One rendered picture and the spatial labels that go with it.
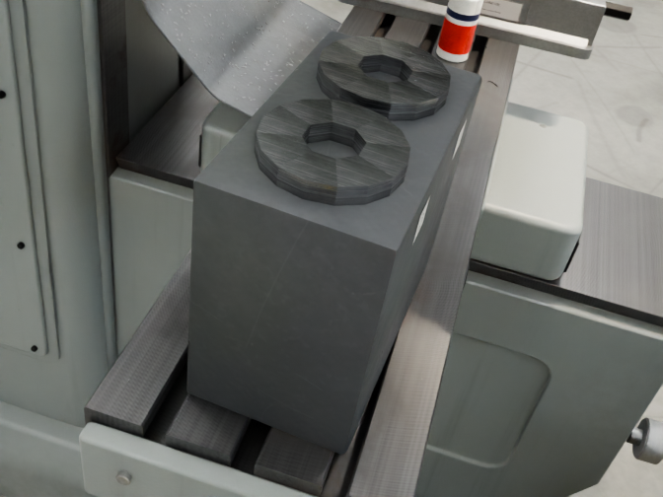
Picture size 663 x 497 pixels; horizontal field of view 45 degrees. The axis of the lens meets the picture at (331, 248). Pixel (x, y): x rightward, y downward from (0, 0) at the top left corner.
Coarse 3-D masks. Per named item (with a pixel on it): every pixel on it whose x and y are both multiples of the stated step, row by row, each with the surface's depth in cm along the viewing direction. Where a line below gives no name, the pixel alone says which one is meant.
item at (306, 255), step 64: (320, 64) 52; (384, 64) 55; (256, 128) 48; (320, 128) 47; (384, 128) 48; (448, 128) 51; (256, 192) 43; (320, 192) 43; (384, 192) 44; (448, 192) 64; (192, 256) 47; (256, 256) 45; (320, 256) 43; (384, 256) 42; (192, 320) 50; (256, 320) 48; (320, 320) 46; (384, 320) 47; (192, 384) 54; (256, 384) 52; (320, 384) 50
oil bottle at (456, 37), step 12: (456, 0) 94; (468, 0) 94; (480, 0) 94; (456, 12) 95; (468, 12) 95; (444, 24) 97; (456, 24) 96; (468, 24) 96; (444, 36) 98; (456, 36) 97; (468, 36) 97; (444, 48) 98; (456, 48) 98; (468, 48) 98; (456, 60) 99
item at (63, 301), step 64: (0, 0) 89; (64, 0) 90; (128, 0) 100; (0, 64) 94; (64, 64) 95; (128, 64) 105; (0, 128) 100; (64, 128) 100; (128, 128) 110; (0, 192) 107; (64, 192) 106; (0, 256) 115; (64, 256) 113; (0, 320) 124; (64, 320) 121; (0, 384) 135; (64, 384) 131
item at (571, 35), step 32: (352, 0) 107; (384, 0) 107; (416, 0) 107; (448, 0) 106; (512, 0) 104; (544, 0) 103; (576, 0) 102; (480, 32) 106; (512, 32) 105; (544, 32) 105; (576, 32) 104
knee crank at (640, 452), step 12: (648, 420) 112; (636, 432) 112; (648, 432) 110; (660, 432) 110; (636, 444) 112; (648, 444) 110; (660, 444) 109; (636, 456) 112; (648, 456) 110; (660, 456) 110
